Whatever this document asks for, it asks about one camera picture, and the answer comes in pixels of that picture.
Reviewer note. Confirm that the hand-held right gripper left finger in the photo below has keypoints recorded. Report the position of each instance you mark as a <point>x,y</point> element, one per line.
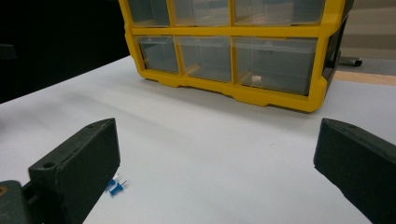
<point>77,161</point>

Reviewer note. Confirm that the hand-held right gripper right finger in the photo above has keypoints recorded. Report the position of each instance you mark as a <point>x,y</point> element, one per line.
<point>358,165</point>

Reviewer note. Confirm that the blue push pin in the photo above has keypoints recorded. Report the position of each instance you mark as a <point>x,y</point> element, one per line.
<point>110,184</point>
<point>115,189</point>

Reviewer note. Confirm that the yellow black drawer organizer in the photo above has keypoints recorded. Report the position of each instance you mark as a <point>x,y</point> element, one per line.
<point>218,31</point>

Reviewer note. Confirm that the black stand foot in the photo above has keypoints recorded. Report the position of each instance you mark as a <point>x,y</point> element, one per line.
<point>350,61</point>

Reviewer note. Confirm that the set of clear closed drawers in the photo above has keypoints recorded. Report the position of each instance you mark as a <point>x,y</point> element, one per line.
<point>274,62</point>

